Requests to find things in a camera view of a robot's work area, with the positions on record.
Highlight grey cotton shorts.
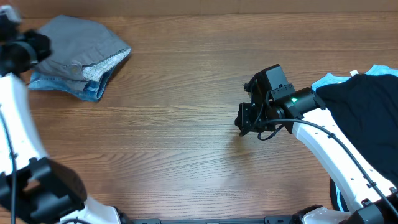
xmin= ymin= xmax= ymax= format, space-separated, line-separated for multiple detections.
xmin=35 ymin=15 xmax=131 ymax=91

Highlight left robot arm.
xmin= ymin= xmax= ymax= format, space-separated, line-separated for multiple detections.
xmin=1 ymin=5 xmax=130 ymax=223

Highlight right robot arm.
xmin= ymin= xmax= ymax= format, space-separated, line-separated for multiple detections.
xmin=234 ymin=64 xmax=397 ymax=223

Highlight folded blue denim shorts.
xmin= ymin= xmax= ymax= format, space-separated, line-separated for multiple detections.
xmin=28 ymin=67 xmax=116 ymax=102

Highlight black t-shirt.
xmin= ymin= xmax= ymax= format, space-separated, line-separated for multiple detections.
xmin=315 ymin=73 xmax=398 ymax=212

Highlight light blue t-shirt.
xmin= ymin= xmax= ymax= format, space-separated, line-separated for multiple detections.
xmin=311 ymin=64 xmax=398 ymax=212

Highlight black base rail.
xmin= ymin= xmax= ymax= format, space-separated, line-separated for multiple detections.
xmin=131 ymin=215 xmax=301 ymax=224

